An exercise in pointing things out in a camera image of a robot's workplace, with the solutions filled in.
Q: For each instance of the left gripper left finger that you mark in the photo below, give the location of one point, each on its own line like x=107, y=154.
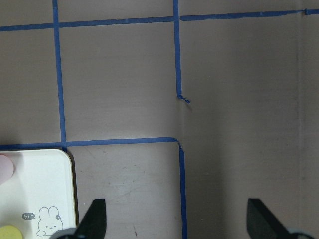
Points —
x=94, y=223

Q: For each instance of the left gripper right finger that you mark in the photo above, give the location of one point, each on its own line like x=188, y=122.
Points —
x=261, y=223

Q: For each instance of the yellow plastic cup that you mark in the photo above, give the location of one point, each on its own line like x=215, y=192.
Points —
x=10, y=232

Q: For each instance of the pink plastic cup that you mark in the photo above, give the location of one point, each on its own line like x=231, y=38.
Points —
x=6, y=169

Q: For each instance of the cream serving tray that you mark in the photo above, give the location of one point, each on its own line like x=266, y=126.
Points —
x=39, y=197

